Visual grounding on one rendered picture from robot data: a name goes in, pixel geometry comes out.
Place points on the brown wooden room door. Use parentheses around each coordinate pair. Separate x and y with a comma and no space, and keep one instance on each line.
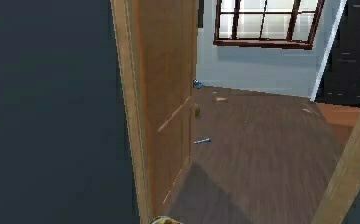
(164,100)

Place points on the small olive green object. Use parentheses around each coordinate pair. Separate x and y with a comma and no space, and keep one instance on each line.
(197,110)

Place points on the small blue object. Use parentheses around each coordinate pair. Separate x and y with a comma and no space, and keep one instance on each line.
(197,83)

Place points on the brown framed window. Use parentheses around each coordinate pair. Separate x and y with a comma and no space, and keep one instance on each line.
(268,23)

